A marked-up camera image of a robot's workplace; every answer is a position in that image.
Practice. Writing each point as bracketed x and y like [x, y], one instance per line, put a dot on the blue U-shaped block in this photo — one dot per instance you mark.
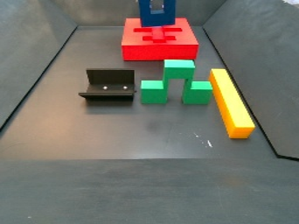
[156, 12]

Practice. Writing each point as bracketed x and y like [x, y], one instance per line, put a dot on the red slotted puzzle board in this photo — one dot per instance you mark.
[169, 42]

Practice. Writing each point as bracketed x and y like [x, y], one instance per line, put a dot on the green stepped arch block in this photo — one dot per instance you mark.
[176, 69]

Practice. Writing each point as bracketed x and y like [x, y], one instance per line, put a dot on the yellow long bar block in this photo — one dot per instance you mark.
[237, 122]

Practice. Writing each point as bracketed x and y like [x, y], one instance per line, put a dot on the black angled bracket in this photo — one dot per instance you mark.
[109, 84]

